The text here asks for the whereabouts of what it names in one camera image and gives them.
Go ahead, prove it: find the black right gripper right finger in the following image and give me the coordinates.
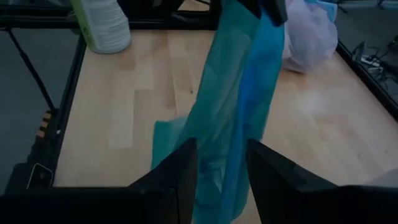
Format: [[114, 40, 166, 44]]
[[247, 138, 340, 224]]

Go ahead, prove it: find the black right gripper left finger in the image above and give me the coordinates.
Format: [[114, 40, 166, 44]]
[[129, 137, 199, 224]]

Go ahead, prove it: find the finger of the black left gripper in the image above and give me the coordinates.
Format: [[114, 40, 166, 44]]
[[236, 0, 264, 19], [262, 0, 289, 27]]

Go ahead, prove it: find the pink trash bag blue drawstring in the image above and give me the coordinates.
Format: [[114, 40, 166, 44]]
[[281, 0, 339, 74]]

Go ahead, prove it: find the teal trash bag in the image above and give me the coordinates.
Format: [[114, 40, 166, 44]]
[[151, 0, 285, 224]]

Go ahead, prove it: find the black rectangular device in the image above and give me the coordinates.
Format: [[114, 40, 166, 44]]
[[26, 162, 54, 190]]

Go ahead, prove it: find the white green wipes canister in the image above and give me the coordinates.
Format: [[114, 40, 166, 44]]
[[68, 0, 132, 55]]

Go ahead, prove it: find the orange black striped tape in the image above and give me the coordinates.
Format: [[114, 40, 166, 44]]
[[36, 110, 52, 139]]

